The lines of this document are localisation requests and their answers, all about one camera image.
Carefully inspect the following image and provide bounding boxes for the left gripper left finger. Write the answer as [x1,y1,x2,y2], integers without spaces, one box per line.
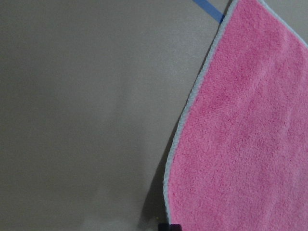
[158,223,170,231]

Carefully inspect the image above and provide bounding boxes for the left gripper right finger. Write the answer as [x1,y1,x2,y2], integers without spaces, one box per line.
[169,224,182,231]

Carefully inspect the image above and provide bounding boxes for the pink towel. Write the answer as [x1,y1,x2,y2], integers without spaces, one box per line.
[163,0,308,231]

